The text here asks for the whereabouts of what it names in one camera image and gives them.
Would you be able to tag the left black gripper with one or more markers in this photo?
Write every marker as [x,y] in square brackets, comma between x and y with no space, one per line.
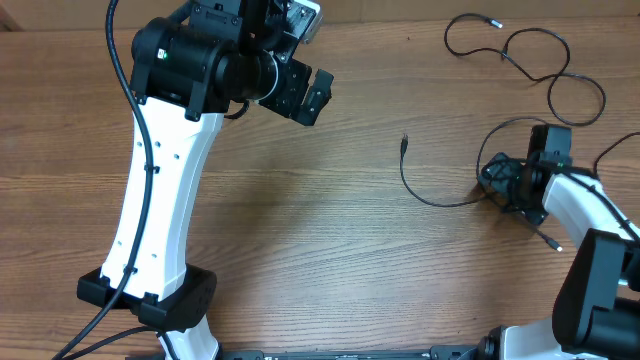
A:
[287,103]

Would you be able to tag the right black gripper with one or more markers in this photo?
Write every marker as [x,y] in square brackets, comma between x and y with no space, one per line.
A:
[535,210]

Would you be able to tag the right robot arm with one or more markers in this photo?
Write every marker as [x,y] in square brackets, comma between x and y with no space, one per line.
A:
[589,320]

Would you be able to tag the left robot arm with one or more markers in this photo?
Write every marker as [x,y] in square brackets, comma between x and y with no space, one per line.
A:
[188,68]

